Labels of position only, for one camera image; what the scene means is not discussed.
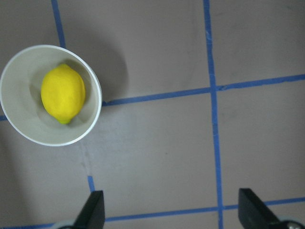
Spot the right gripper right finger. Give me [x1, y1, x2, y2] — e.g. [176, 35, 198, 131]
[238, 188, 305, 229]

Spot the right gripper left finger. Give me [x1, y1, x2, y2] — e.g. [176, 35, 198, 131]
[72, 190, 105, 229]

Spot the white ceramic bowl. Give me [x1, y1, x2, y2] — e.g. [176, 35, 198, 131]
[0, 45, 102, 146]

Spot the yellow lemon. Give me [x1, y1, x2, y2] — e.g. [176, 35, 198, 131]
[41, 64, 86, 125]

